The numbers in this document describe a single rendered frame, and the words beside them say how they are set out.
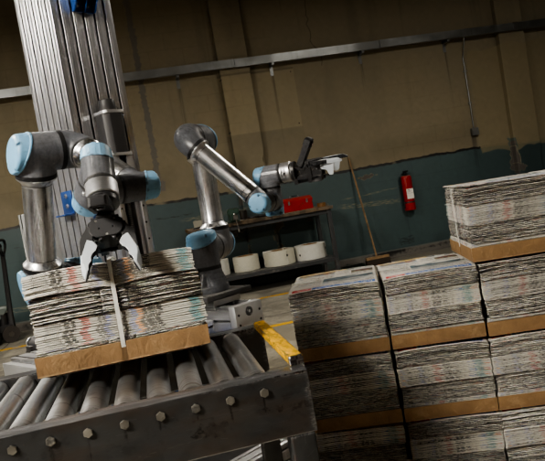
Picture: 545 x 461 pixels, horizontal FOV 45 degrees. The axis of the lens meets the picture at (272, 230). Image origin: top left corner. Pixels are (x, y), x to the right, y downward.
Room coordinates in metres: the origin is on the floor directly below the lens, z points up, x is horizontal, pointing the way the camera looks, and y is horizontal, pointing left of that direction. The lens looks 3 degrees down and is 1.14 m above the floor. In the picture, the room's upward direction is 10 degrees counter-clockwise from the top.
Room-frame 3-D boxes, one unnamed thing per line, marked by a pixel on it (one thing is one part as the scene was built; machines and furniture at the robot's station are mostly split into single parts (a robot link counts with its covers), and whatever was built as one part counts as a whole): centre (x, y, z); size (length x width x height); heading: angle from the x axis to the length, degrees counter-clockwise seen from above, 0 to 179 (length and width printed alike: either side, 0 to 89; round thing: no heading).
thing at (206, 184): (2.58, 0.23, 1.19); 0.15 x 0.12 x 0.55; 161
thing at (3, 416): (1.38, 0.63, 0.77); 0.47 x 0.05 x 0.05; 10
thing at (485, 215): (2.12, -0.74, 0.95); 0.38 x 0.29 x 0.23; 174
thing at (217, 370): (1.46, 0.18, 0.77); 0.47 x 0.05 x 0.05; 10
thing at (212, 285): (2.46, 0.27, 0.87); 0.15 x 0.15 x 0.10
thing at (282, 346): (1.48, 0.03, 0.81); 0.43 x 0.03 x 0.02; 10
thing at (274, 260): (8.20, 0.16, 0.55); 1.80 x 0.70 x 1.09; 100
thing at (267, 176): (2.50, -0.02, 1.21); 0.11 x 0.08 x 0.09; 71
